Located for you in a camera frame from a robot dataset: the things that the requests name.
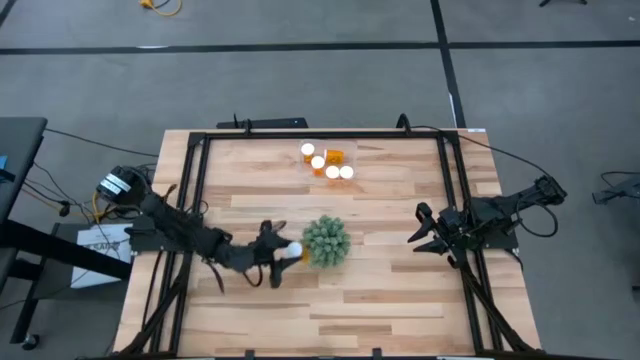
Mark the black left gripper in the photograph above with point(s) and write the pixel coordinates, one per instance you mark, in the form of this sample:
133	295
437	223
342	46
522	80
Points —
262	250

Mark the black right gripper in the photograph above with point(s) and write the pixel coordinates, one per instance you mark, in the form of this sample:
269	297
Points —
450	227

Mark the orange pill bottle white cap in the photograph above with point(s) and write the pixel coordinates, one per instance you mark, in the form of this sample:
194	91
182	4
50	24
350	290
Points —
336	156
332	172
307	148
346	172
318	162
295	249

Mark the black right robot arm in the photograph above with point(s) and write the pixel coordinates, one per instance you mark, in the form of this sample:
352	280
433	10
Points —
495	215

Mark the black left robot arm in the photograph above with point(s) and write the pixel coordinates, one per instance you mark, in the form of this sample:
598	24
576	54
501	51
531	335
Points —
175	225

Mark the clear plastic basket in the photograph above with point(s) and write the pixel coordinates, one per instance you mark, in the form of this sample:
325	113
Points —
350	150

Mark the green succulent in grey pot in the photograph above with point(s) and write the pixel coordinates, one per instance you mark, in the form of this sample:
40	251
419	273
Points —
327	242

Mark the black bar device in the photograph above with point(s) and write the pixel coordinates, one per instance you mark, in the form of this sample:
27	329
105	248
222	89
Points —
270	123

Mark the white printed cardboard box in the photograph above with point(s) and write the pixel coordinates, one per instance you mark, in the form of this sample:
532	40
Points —
95	260

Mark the black chair base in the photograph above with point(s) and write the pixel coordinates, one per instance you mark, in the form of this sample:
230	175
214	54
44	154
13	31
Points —
620	187

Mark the black desk caster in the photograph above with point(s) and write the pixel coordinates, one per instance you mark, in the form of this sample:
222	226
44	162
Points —
31	342

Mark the black chair legs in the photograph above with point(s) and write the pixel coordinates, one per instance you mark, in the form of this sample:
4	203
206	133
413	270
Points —
562	2

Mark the black desk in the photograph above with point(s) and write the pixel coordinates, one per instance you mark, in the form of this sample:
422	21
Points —
20	150

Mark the black aluminium table frame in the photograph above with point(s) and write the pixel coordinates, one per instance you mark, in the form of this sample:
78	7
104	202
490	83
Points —
325	134

